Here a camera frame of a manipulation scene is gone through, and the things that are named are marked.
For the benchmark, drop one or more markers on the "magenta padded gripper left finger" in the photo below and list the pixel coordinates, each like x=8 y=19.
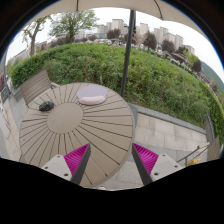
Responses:
x=70 y=167

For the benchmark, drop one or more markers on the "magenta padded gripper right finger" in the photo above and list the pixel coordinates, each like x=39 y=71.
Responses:
x=152 y=166

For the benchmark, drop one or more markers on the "black computer mouse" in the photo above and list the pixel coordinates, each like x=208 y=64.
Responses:
x=46 y=106

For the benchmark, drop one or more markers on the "lavender mouse pad wrist rest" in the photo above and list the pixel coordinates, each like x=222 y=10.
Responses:
x=92 y=94

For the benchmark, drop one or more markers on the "round slatted beige table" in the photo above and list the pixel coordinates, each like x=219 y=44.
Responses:
x=108 y=127

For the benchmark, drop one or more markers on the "metal stair handrail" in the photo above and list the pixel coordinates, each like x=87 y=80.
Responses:
x=194 y=156

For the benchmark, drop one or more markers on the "green hedge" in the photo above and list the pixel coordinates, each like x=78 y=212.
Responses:
x=152 y=82

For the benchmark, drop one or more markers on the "beige slatted chair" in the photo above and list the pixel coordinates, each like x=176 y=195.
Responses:
x=35 y=86

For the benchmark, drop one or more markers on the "black parasol pole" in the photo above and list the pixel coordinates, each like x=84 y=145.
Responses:
x=132 y=20

